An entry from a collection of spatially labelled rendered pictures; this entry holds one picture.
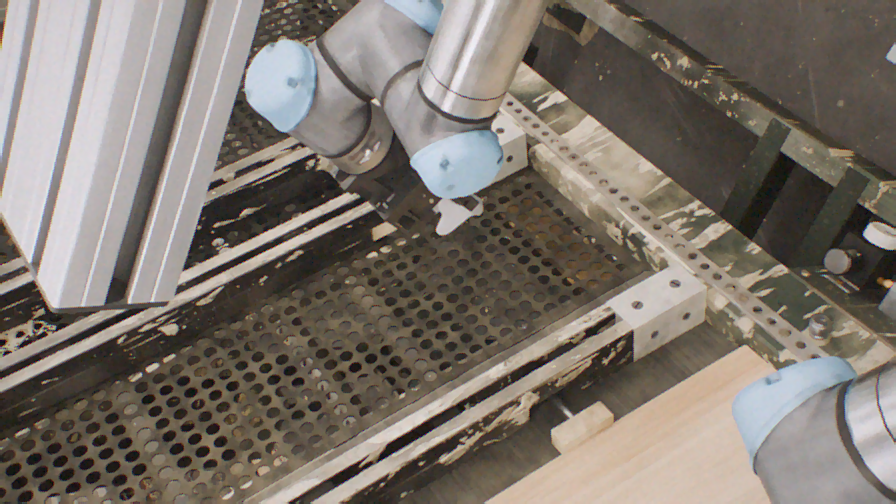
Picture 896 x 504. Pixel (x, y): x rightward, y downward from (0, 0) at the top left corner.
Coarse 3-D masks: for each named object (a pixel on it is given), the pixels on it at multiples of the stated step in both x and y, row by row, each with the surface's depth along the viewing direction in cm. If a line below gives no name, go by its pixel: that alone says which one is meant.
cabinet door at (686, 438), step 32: (736, 352) 155; (704, 384) 152; (736, 384) 152; (640, 416) 150; (672, 416) 149; (704, 416) 149; (576, 448) 147; (608, 448) 147; (640, 448) 146; (672, 448) 146; (704, 448) 146; (736, 448) 145; (544, 480) 144; (576, 480) 144; (608, 480) 144; (640, 480) 143; (672, 480) 143; (704, 480) 142; (736, 480) 142
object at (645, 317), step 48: (672, 288) 157; (576, 336) 154; (624, 336) 153; (672, 336) 160; (480, 384) 149; (528, 384) 148; (576, 384) 155; (384, 432) 145; (432, 432) 145; (480, 432) 147; (336, 480) 143; (384, 480) 142; (432, 480) 147
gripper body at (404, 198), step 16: (400, 144) 117; (384, 160) 116; (336, 176) 119; (352, 176) 118; (368, 176) 117; (384, 176) 120; (400, 176) 121; (416, 176) 121; (352, 192) 118; (368, 192) 122; (384, 192) 121; (400, 192) 121; (416, 192) 121; (384, 208) 122; (400, 208) 121; (416, 208) 123; (432, 208) 125; (400, 224) 124; (416, 224) 124
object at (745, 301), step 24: (552, 144) 184; (576, 168) 179; (600, 192) 176; (624, 192) 174; (648, 216) 170; (672, 240) 166; (696, 264) 162; (720, 288) 159; (744, 288) 158; (744, 312) 156; (768, 312) 155; (792, 336) 152
